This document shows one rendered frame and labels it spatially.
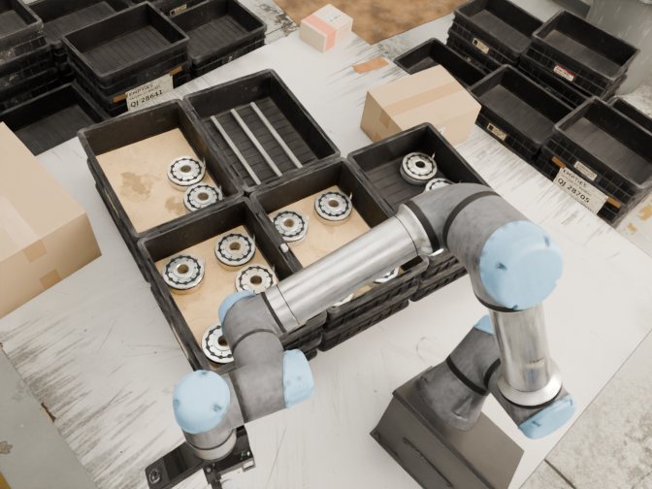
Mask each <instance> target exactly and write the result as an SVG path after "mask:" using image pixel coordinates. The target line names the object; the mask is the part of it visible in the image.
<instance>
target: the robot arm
mask: <svg viewBox="0 0 652 489"><path fill-rule="evenodd" d="M441 249H448V250H449V251H450V252H451V253H452V254H453V255H454V256H455V257H456V258H457V259H458V261H459V262H460V263H461V264H462V265H463V266H464V267H465V268H466V270H467V272H468V273H469V276H470V280H471V284H472V288H473V294H474V296H475V298H476V299H477V300H478V302H479V303H480V304H482V305H483V306H484V307H486V308H487V309H488V312H489V314H485V315H483V316H482V317H481V318H480V319H479V320H478V321H477V322H476V323H475V324H474V325H473V327H472V328H471V329H470V331H469V332H468V333H467V335H466V336H465V337H463V339H462V340H461V341H460V342H459V343H458V344H457V346H456V347H455V348H454V349H453V350H452V351H451V352H450V354H449V355H448V356H447V357H446V358H445V359H444V360H443V361H442V362H440V363H438V364H437V365H435V366H434V367H432V368H431V369H429V370H427V371H426V372H424V373H423V374H421V376H420V377H419V378H418V379H417V380H416V381H415V386H416V389H417V392H418V394H419V395H420V397H421V398H422V400H423V401H424V402H425V404H426V405H427V406H428V407H429V408H430V409H431V410H432V411H433V412H434V413H435V414H436V415H437V416H438V417H439V418H441V419H442V420H443V421H445V422H446V423H448V424H449V425H451V426H453V427H455V428H457V429H459V430H463V431H468V430H469V429H470V428H471V427H472V426H473V425H474V423H475V422H476V420H477V418H478V416H479V414H480V412H481V410H482V407H483V405H484V402H485V400H486V398H487V397H488V396H489V395H490V393H491V394H492V396H493V397H494V398H495V399H496V401H497V402H498V403H499V404H500V406H501V407H502V408H503V409H504V411H505V412H506V413H507V415H508V416H509V417H510V418H511V420H512V421H513V422H514V423H515V425H516V426H517V429H518V430H520V431H521V432H522V433H523V434H524V435H525V436H526V437H527V438H528V439H531V440H537V439H541V438H544V437H546V436H548V435H550V434H552V433H553V432H555V431H557V430H558V429H559V428H561V427H562V426H563V425H565V424H566V423H567V422H568V421H569V420H570V419H571V418H572V416H573V415H574V414H575V412H576V409H577V402H576V400H575V399H574V397H573V396H572V394H570V393H569V392H568V391H567V390H566V388H565V387H564V385H563V381H562V375H561V371H560V369H559V367H558V365H557V364H556V362H555V361H554V360H553V359H552V358H550V353H549V346H548V339H547V333H546V326H545V319H544V312H543V305H542V301H544V300H545V299H546V298H547V297H548V296H549V295H550V294H551V293H552V292H553V290H554V289H555V288H556V286H557V283H556V282H555V281H556V280H557V279H560V278H561V276H562V272H563V268H564V258H563V254H562V251H561V249H560V248H559V246H558V245H557V243H556V242H555V241H554V240H553V239H552V238H551V236H550V235H549V234H548V233H547V232H546V231H545V230H544V229H543V228H541V227H540V226H538V225H537V224H535V223H534V222H533V221H531V220H530V219H529V218H528V217H527V216H525V215H524V214H523V213H522V212H520V211H519V210H518V209H516V208H515V207H514V206H513V205H512V204H510V203H509V202H508V201H507V200H505V199H504V198H503V197H502V196H501V195H500V194H499V193H498V192H496V191H495V190H493V189H491V188H490V187H487V186H485V185H481V184H477V183H454V184H449V185H445V186H441V187H438V188H434V189H431V190H429V191H426V192H423V193H421V194H419V195H417V196H415V197H413V198H411V199H409V200H408V201H406V202H404V203H403V204H401V205H400V206H399V210H398V212H397V214H396V215H394V216H392V217H391V218H389V219H387V220H385V221H384V222H382V223H380V224H378V225H377V226H376V227H374V228H373V229H371V230H369V231H367V232H366V233H364V234H362V235H360V236H359V237H357V238H355V239H354V240H352V241H350V242H348V243H347V244H344V245H342V246H341V247H339V248H337V249H336V250H334V251H332V252H330V253H329V254H327V255H325V256H323V257H322V258H320V259H318V260H317V261H315V262H313V263H311V264H310V265H308V266H306V267H305V268H304V269H302V270H300V271H299V272H297V273H295V274H293V275H292V276H290V277H287V278H286V279H284V280H282V281H281V282H279V283H277V284H275V285H274V286H272V287H270V288H268V289H267V290H265V291H264V292H262V293H260V294H258V295H256V294H254V293H253V292H251V291H246V290H243V291H241V292H234V293H232V294H230V295H229V296H227V297H226V298H225V299H224V300H223V301H222V303H221V304H220V306H219V309H218V318H219V321H220V325H221V332H222V335H223V336H224V338H225V339H226V341H227V343H228V346H229V349H230V351H231V354H232V356H233V359H234V362H235V365H236V367H237V369H236V370H235V371H232V372H230V373H227V374H224V375H218V374H216V373H214V372H211V371H196V372H193V373H190V374H188V375H186V376H185V377H184V378H182V379H181V380H180V382H179V383H178V384H177V386H176V388H175V390H174V393H173V409H174V415H175V418H176V421H177V423H178V425H179V426H180V428H181V430H182V433H183V435H184V438H185V442H183V443H182V444H180V445H179V446H177V447H176V448H174V449H173V450H171V451H170V452H168V453H167V454H165V455H164V456H162V457H161V458H159V459H158V460H156V461H155V462H153V463H151V464H150V465H148V466H147V467H146V468H145V473H146V477H147V484H148V488H149V489H172V488H173V487H175V486H176V485H178V484H179V483H181V482H183V481H184V480H186V479H187V478H189V477H190V476H191V475H193V474H195V473H196V472H198V471H199V470H201V469H203V472H204V475H205V478H206V481H207V483H208V485H211V487H212V489H223V488H224V487H225V489H250V488H238V487H237V485H236V483H235V481H234V480H233V479H225V480H223V481H222V482H220V479H222V477H221V476H222V475H224V474H227V473H229V472H233V471H235V470H237V469H240V468H242V470H243V473H245V472H247V471H249V470H251V469H254V468H256V465H255V460H254V456H253V453H252V451H251V448H250V444H249V439H248V434H247V431H246V428H245V424H246V423H249V422H251V421H254V420H257V419H259V418H262V417H264V416H267V415H270V414H272V413H275V412H278V411H280V410H283V409H286V408H287V409H289V408H291V407H292V406H294V405H297V404H299V403H301V402H303V401H305V400H307V399H309V398H311V397H312V395H313V393H314V382H313V377H312V374H311V370H310V366H309V363H308V361H307V359H306V357H305V355H304V354H303V353H302V351H301V350H299V349H294V350H290V351H289V350H286V351H284V349H283V347H282V345H281V343H280V341H279V338H278V337H280V336H281V335H283V334H285V333H286V332H288V331H290V330H291V329H293V328H295V327H296V326H298V325H300V324H302V323H303V322H305V321H307V320H308V319H310V318H312V317H314V316H315V315H317V314H319V313H320V312H322V311H324V310H326V309H328V308H329V307H331V306H332V305H334V304H336V303H337V302H339V301H341V300H342V299H344V298H346V297H348V296H349V295H351V294H353V293H354V292H356V291H358V290H360V289H361V288H363V287H365V286H366V285H368V284H370V283H372V282H373V281H375V280H377V279H378V278H380V277H383V276H384V275H386V274H388V273H389V272H391V271H393V270H394V269H396V268H398V267H400V266H401V265H403V264H405V263H406V262H407V261H409V260H411V259H412V258H414V257H416V256H417V255H419V254H424V255H428V256H430V255H432V254H434V253H435V252H437V251H439V250H441ZM247 452H249V455H247ZM251 461H252V463H253V465H250V466H248V467H246V468H244V466H245V464H246V463H248V462H251Z"/></svg>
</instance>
